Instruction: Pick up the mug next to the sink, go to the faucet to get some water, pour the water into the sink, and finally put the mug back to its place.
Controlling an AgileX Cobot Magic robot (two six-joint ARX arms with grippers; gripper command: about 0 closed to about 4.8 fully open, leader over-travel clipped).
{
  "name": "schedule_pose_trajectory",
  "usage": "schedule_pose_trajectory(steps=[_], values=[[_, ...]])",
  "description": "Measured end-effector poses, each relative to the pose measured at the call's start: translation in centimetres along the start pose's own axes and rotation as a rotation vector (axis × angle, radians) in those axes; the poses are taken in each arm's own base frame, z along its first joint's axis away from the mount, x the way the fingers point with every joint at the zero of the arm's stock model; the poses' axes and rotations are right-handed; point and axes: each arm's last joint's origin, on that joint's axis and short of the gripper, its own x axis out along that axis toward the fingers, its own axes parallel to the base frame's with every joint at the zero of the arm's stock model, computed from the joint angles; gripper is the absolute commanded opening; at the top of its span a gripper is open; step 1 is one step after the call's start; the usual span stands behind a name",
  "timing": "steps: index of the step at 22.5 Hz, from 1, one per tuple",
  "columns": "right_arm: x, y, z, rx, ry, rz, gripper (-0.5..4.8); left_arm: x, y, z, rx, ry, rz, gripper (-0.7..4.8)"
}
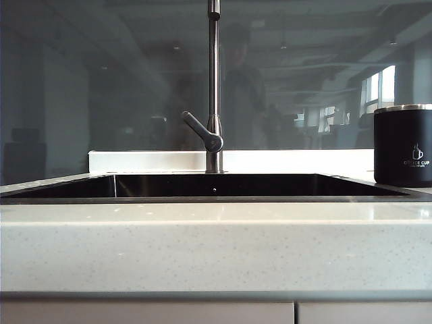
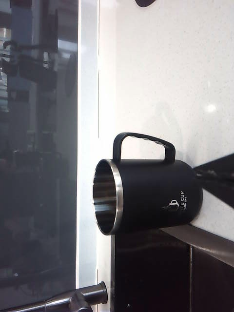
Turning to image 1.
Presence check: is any steel faucet lever handle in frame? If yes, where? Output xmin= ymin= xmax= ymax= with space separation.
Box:
xmin=180 ymin=111 xmax=225 ymax=152

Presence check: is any black mug with steel rim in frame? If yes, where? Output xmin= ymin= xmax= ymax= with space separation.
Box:
xmin=373 ymin=103 xmax=432 ymax=188

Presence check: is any black sink basin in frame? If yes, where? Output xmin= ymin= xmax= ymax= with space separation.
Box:
xmin=0 ymin=172 xmax=420 ymax=204

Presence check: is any silver kitchen faucet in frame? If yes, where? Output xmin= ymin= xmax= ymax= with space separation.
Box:
xmin=206 ymin=0 xmax=225 ymax=174

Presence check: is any white backsplash ledge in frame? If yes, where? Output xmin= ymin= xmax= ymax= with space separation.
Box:
xmin=88 ymin=148 xmax=376 ymax=175

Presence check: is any wide beige cabinet door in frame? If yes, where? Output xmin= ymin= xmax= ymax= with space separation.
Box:
xmin=0 ymin=301 xmax=296 ymax=324

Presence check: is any narrow beige cabinet door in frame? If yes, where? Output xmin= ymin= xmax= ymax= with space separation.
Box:
xmin=297 ymin=302 xmax=432 ymax=324

